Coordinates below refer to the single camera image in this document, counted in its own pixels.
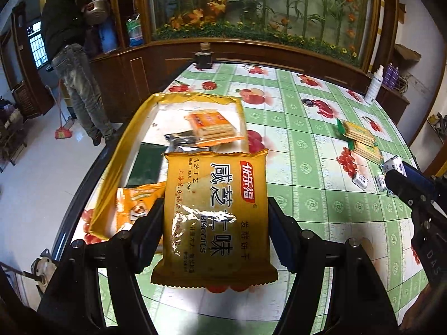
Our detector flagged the dark green packet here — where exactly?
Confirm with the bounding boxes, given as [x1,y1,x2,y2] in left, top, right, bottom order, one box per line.
[126,142,167,188]

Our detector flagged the red broom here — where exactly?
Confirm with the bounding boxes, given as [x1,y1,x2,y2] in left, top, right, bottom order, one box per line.
[54,80,73,140]

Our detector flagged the purple bottles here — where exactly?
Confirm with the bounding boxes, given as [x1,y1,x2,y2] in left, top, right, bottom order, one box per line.
[383,63,399,90]

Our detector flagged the green cracker pack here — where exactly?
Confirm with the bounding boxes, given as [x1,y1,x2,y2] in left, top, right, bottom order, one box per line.
[337,119,377,147]
[348,140,383,165]

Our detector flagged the small orange snack packet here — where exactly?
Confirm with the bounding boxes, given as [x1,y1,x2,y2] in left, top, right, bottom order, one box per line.
[115,181,166,231]

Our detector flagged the orange soda cracker pack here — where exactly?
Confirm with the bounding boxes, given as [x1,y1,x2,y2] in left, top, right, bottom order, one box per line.
[185,110,244,147]

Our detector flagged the white spray bottle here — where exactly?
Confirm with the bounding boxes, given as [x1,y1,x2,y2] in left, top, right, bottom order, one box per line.
[364,65,383,104]

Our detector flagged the white blue candy right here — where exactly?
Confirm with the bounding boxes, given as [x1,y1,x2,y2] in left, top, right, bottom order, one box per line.
[374,174,389,194]

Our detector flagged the small dark jar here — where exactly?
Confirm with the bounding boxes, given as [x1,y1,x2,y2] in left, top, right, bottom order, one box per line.
[195,42,213,70]

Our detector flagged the yellow biscuit pack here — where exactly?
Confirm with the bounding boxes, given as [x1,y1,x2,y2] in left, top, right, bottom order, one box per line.
[151,149,278,289]

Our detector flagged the person in jeans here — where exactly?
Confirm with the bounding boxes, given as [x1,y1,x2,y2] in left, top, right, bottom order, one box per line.
[41,0,115,146]

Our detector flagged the white blue candy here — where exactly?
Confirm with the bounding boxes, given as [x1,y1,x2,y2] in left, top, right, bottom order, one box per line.
[381,155,406,176]
[351,171,368,191]
[374,174,389,194]

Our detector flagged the white blue candy left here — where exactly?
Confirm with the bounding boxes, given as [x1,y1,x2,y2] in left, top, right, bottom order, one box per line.
[351,171,368,191]

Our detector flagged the framed flower painting screen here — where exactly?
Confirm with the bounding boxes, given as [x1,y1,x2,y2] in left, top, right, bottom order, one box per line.
[144,0,380,67]

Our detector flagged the green cracker pack near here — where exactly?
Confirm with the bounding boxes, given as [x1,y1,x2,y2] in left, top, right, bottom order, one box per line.
[348,140,383,165]

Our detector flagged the white blue candy far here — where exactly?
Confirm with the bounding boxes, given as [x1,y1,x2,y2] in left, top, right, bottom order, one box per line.
[381,155,406,176]

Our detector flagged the green cracker pack far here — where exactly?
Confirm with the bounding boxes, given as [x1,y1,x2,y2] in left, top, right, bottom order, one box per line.
[337,119,377,147]

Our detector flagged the silver foil packet in box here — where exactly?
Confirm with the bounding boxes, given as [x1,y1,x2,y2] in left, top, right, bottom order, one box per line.
[164,130,199,153]

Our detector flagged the yellow cardboard box tray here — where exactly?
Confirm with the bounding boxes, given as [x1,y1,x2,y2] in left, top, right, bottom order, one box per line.
[89,92,249,240]

